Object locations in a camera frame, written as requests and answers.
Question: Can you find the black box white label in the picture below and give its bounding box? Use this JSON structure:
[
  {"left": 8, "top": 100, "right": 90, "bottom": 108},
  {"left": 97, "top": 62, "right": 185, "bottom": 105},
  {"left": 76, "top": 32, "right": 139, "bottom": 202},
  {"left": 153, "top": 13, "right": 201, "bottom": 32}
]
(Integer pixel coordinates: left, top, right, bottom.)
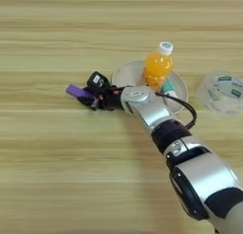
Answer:
[{"left": 85, "top": 70, "right": 112, "bottom": 96}]

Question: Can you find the beige round plate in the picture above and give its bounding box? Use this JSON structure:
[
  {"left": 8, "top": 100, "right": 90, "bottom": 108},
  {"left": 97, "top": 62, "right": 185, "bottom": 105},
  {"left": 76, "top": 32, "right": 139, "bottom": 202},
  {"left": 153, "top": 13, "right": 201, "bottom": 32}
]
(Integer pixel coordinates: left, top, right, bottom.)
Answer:
[{"left": 111, "top": 60, "right": 190, "bottom": 114}]

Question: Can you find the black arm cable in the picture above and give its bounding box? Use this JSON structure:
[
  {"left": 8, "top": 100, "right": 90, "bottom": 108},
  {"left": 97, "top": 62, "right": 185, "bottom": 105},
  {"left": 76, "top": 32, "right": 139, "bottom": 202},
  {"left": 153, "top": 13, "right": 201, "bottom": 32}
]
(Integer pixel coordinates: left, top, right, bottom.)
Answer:
[{"left": 154, "top": 91, "right": 197, "bottom": 131}]

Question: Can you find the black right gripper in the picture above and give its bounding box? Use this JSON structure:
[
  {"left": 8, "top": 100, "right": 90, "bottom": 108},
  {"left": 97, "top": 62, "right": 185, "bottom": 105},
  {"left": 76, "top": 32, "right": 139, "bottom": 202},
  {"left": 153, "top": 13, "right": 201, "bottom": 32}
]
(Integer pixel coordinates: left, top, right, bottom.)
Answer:
[{"left": 76, "top": 85, "right": 125, "bottom": 112}]

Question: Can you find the orange juice bottle white cap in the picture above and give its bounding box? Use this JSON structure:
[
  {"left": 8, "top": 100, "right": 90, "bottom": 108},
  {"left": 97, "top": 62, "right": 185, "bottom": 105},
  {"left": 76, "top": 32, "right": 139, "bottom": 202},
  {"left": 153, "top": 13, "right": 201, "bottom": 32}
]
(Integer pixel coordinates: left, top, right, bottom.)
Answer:
[{"left": 140, "top": 41, "right": 175, "bottom": 93}]

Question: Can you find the teal tube white cap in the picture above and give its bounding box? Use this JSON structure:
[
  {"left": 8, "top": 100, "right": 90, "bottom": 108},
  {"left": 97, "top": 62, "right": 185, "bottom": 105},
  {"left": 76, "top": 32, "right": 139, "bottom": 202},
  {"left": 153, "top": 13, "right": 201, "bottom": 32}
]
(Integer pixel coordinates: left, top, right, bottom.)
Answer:
[{"left": 159, "top": 80, "right": 179, "bottom": 99}]

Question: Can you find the purple rectangular block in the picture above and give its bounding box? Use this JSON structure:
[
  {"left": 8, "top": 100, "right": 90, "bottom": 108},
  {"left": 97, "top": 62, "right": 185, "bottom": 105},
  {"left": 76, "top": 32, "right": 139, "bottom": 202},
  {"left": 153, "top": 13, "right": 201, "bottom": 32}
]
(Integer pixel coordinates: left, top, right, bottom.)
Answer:
[{"left": 65, "top": 83, "right": 95, "bottom": 99}]

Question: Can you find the clear tape roll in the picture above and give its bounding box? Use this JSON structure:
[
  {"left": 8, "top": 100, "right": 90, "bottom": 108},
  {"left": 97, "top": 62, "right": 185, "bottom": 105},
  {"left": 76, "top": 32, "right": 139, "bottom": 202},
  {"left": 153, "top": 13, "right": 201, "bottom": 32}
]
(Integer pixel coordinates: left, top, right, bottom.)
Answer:
[{"left": 196, "top": 70, "right": 243, "bottom": 117}]

